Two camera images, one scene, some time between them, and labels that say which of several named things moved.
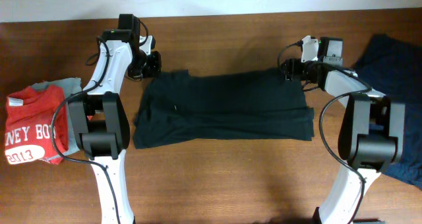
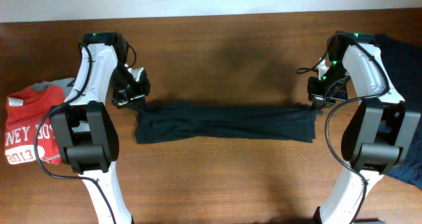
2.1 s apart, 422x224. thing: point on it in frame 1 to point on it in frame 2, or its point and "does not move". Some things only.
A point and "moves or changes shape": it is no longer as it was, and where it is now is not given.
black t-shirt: [182, 106] moves or changes shape
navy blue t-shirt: [392, 65] does not move
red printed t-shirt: [29, 114] does not move
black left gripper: [153, 66] to [119, 102]
